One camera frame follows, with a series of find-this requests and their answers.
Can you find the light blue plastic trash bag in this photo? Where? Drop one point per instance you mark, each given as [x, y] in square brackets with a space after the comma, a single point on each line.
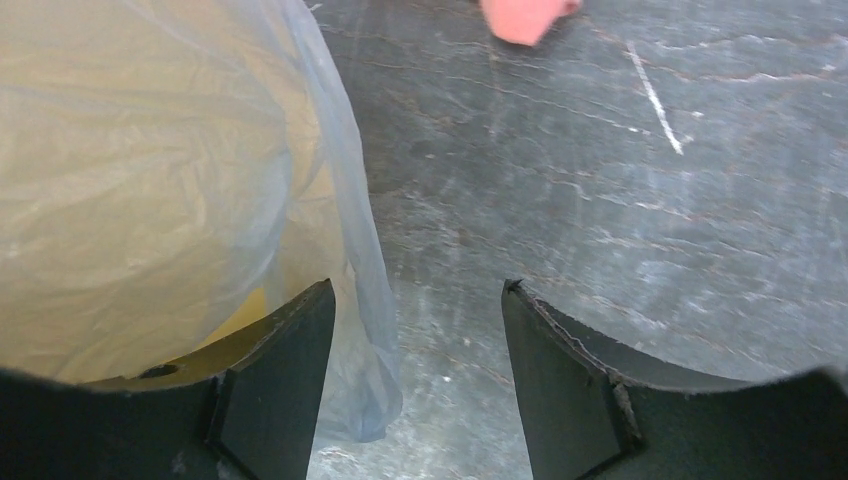
[199, 199]

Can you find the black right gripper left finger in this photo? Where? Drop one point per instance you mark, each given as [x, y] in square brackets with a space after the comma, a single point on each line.
[242, 407]

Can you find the yellow trash bin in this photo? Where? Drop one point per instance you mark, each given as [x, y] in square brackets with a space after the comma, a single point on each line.
[132, 199]

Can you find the pink cloth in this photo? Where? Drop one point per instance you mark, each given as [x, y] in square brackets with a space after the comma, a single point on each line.
[525, 22]

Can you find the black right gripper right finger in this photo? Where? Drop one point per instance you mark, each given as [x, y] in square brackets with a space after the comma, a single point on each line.
[594, 408]

